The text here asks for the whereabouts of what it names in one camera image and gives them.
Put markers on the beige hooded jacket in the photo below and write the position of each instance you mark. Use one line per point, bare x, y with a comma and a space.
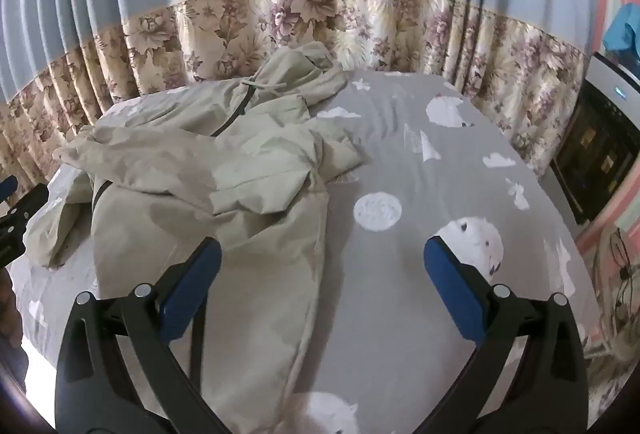
200, 154

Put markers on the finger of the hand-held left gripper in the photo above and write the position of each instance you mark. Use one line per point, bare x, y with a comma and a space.
22, 211
7, 188

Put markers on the blue cloth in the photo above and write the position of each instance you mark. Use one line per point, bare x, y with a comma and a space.
622, 34

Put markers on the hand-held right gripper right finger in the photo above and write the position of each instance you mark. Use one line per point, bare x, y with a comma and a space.
452, 294

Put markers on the beige electric fan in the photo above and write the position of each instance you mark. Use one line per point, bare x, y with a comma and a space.
620, 274

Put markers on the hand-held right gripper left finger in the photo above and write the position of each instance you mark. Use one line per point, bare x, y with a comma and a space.
192, 284

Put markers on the white and black appliance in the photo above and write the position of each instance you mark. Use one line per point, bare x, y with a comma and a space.
595, 149

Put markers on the bed with grey printed sheet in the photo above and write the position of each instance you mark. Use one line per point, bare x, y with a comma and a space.
425, 194

